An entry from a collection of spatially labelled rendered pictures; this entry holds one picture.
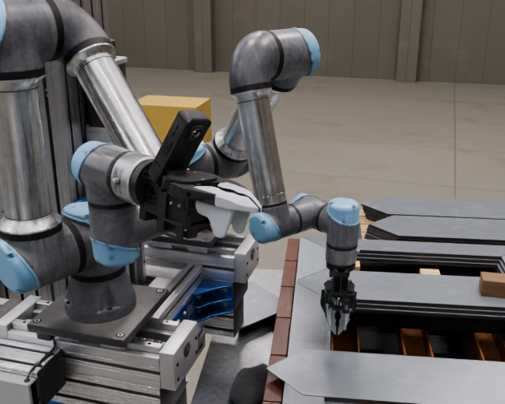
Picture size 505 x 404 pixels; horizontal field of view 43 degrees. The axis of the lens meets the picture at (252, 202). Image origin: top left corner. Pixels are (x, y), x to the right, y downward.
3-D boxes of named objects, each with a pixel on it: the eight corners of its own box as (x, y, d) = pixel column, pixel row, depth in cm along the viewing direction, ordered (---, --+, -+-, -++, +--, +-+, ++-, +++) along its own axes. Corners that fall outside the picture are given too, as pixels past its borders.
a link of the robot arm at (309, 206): (276, 197, 158) (307, 210, 149) (310, 187, 164) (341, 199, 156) (276, 227, 160) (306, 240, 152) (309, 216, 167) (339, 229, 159)
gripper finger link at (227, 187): (272, 241, 83) (220, 223, 89) (276, 197, 81) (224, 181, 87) (256, 245, 80) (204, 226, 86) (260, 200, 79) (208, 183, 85)
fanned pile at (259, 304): (284, 283, 225) (284, 272, 224) (274, 345, 188) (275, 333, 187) (248, 281, 226) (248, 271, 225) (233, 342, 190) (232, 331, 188)
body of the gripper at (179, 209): (224, 234, 89) (167, 212, 97) (229, 174, 87) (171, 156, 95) (183, 244, 84) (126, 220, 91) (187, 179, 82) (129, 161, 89)
